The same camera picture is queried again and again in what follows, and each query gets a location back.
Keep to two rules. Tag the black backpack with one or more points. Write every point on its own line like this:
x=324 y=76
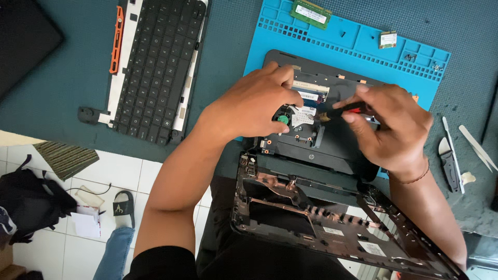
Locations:
x=29 y=202

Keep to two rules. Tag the black red screwdriver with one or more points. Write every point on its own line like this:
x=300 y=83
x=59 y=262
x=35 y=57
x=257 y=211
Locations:
x=342 y=112

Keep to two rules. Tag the black laptop base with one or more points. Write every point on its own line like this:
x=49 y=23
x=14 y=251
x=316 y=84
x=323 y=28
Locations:
x=319 y=128

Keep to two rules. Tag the white plastic tweezers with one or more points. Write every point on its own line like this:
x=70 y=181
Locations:
x=477 y=146

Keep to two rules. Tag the white paper stack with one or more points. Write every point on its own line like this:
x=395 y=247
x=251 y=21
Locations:
x=86 y=222

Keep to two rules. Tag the green memory module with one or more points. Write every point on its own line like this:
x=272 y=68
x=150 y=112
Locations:
x=311 y=13

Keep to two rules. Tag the person's blue jeans leg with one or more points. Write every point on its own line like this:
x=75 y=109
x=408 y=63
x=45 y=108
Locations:
x=114 y=252

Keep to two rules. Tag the person's right hand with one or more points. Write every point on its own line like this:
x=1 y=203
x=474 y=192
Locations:
x=393 y=128

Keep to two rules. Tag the clear plastic phone case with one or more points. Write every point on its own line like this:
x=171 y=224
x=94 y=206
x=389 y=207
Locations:
x=90 y=196

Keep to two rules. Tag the small screws pile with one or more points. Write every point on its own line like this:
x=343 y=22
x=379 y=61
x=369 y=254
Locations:
x=437 y=67

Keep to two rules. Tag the orange plastic bracket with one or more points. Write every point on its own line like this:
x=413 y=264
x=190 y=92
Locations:
x=116 y=39

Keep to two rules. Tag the black laptop palmrest frame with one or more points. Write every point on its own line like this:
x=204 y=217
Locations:
x=330 y=225

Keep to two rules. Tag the white crumpled scrap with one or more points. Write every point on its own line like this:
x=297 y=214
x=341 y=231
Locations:
x=467 y=178

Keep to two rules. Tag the black laptop lid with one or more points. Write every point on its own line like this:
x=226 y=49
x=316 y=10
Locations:
x=23 y=39

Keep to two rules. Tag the black laptop keyboard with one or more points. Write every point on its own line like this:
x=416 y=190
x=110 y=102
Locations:
x=157 y=70

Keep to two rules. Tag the striped floor mat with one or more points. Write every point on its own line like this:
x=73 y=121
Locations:
x=66 y=158

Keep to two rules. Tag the black cooling fan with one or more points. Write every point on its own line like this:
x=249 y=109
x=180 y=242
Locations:
x=282 y=117

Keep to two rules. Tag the person's left hand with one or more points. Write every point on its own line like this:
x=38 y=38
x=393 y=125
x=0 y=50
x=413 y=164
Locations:
x=249 y=111

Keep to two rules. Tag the black grey pry tool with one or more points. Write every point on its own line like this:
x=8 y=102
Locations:
x=448 y=163

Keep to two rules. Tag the black sandal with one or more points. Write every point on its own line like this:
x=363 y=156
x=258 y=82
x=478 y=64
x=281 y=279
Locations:
x=124 y=206

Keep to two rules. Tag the white plastic spudger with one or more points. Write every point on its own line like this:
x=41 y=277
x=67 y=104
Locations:
x=453 y=155

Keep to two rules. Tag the blue silicone repair mat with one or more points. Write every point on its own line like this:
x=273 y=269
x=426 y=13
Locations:
x=350 y=42

